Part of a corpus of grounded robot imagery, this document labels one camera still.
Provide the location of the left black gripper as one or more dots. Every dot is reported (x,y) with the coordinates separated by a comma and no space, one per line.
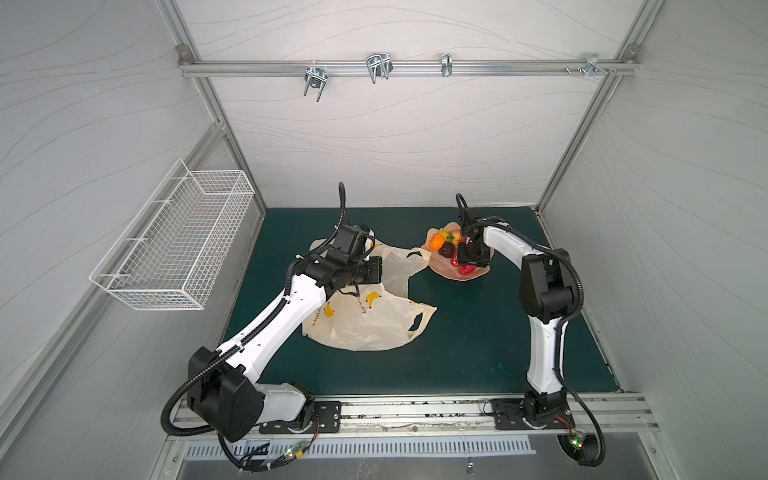
(374,263)

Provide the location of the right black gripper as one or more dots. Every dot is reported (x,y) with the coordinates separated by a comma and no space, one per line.
(472,255)

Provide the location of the dark brown toy fruit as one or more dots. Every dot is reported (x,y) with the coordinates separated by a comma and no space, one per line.
(447,250)

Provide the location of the cream banana-print plastic bag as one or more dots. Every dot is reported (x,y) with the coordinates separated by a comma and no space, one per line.
(375,317)

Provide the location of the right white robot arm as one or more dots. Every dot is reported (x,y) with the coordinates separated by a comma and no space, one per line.
(550,293)

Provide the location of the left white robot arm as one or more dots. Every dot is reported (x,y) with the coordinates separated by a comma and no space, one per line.
(225,389)

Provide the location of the pink wavy fruit bowl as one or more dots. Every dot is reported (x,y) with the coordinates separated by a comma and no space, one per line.
(442,266)

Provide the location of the metal u-bolt clamp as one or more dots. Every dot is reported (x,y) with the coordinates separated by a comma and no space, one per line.
(379,65)
(316,79)

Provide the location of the aluminium top crossbar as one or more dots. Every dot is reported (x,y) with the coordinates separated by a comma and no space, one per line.
(401,68)

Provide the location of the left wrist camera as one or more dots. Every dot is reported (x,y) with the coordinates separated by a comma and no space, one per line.
(351,244)

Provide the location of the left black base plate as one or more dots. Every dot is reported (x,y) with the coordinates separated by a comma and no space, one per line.
(315,416)

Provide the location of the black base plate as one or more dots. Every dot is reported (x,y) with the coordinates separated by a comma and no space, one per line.
(315,416)
(507,414)

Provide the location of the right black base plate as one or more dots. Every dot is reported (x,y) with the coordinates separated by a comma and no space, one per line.
(507,414)

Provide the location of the white wire basket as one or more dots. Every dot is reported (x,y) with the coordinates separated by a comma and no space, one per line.
(169,256)

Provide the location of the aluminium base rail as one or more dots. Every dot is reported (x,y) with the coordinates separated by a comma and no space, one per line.
(467,415)

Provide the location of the metal bracket with bolts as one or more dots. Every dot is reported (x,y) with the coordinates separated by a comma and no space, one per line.
(592,67)

